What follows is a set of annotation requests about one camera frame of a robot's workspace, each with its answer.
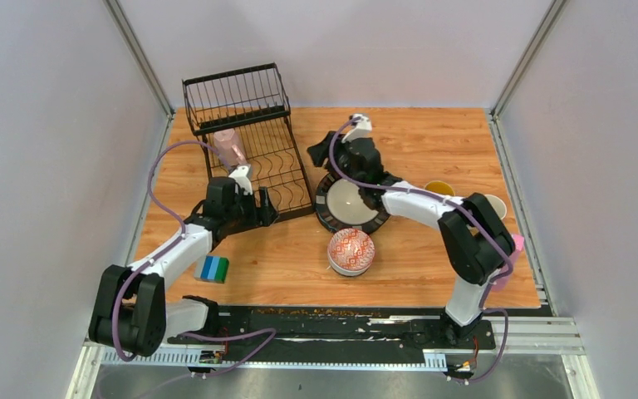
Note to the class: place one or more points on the pink ceramic mug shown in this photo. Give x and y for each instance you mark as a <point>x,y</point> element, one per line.
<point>230,147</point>

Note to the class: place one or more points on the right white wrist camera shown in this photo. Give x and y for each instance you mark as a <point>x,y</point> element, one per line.
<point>360,127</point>

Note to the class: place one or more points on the light green mug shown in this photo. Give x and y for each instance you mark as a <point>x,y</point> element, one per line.
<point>499,206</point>

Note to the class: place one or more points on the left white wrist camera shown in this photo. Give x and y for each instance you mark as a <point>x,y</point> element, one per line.
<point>242,175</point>

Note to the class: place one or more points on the black wire dish rack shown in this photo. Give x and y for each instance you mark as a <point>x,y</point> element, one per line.
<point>252,101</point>

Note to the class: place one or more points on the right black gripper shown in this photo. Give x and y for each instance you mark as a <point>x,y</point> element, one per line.
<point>320,152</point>

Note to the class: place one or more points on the blue green striped sponge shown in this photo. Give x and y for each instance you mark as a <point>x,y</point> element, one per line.
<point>211,269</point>

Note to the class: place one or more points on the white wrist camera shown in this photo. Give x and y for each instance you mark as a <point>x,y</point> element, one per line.
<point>360,127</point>
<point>242,175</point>

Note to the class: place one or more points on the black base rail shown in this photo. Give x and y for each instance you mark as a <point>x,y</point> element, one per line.
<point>365,339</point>

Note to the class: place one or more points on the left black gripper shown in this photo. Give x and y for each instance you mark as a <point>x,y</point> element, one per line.
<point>264,216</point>

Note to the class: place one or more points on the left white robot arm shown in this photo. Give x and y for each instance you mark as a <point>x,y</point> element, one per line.
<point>131,313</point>

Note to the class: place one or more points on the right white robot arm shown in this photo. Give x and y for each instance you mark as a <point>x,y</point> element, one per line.
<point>479,247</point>

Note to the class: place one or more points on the blue butterfly mug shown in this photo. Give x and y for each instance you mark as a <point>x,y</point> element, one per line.
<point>440,187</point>

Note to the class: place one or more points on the pink box with mirror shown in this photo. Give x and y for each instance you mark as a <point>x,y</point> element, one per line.
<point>501,283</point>

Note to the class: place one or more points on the red patterned white bowl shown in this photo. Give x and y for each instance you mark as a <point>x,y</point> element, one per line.
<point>350,252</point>

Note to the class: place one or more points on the black rimmed white plate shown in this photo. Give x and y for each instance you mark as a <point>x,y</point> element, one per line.
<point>338,205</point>

